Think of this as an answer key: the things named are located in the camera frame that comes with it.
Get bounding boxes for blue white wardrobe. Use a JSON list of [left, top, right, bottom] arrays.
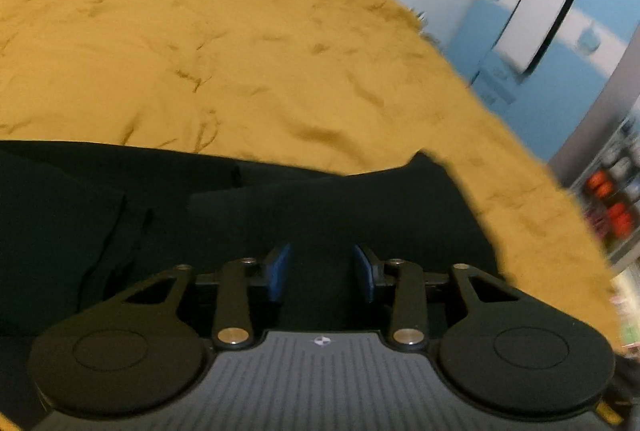
[[445, 0, 639, 162]]

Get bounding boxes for yellow quilted bed cover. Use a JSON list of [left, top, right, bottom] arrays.
[[1, 0, 620, 345]]

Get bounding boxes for shelf with orange items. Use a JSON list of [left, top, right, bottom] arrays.
[[570, 110, 639, 273]]

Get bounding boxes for black pants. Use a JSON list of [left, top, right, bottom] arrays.
[[1, 141, 499, 427]]

